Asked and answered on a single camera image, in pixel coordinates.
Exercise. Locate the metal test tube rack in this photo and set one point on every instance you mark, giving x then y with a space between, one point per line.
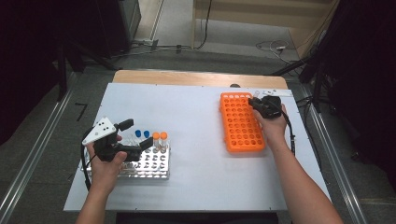
155 165

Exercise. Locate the orange plastic test tube rack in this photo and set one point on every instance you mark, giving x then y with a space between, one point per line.
236 124

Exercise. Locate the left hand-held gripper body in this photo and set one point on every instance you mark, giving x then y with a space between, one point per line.
101 132

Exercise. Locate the black curtain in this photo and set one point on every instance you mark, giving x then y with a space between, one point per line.
28 62
364 77

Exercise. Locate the metal floor rail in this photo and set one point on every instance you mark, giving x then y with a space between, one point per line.
34 155
342 186

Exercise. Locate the black metal stand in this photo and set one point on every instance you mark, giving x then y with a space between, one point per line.
317 84
62 71

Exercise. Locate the person's dark clothing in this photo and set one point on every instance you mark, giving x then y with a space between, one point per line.
199 218

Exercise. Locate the person's left hand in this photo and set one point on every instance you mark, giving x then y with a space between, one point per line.
104 174

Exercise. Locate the dark cabinet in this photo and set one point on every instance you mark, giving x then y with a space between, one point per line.
124 21

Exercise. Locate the orange-capped test tube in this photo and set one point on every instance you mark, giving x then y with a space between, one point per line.
156 136
163 135

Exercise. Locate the person's right hand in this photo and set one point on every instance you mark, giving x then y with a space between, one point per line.
274 130

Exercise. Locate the dark table grommet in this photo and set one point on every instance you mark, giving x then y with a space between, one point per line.
235 85

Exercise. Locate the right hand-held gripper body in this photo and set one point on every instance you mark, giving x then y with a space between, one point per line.
271 107

